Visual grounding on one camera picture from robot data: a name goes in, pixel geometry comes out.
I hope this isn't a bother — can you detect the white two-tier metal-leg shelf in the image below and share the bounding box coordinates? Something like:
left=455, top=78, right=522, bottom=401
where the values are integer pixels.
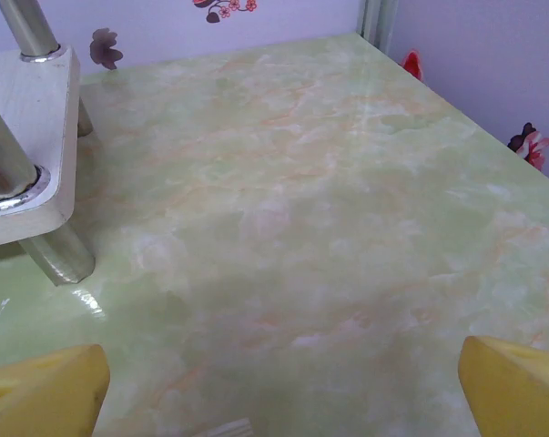
left=0, top=0, right=97, bottom=287

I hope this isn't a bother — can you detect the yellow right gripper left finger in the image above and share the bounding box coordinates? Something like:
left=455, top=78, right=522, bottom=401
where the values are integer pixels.
left=0, top=343, right=111, bottom=437

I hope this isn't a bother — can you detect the aluminium frame post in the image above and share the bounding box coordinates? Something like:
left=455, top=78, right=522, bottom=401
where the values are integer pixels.
left=359, top=0, right=401, bottom=54

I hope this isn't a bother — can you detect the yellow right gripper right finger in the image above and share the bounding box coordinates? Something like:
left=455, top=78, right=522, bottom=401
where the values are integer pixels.
left=457, top=335, right=549, bottom=437

